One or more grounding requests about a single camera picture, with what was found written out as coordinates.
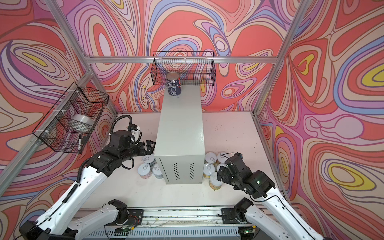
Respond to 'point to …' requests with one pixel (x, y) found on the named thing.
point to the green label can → (220, 164)
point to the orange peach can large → (214, 183)
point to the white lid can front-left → (144, 170)
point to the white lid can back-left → (148, 159)
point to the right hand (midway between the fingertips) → (226, 179)
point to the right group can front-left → (208, 169)
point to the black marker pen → (79, 143)
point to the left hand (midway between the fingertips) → (150, 143)
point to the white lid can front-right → (157, 171)
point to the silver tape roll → (83, 118)
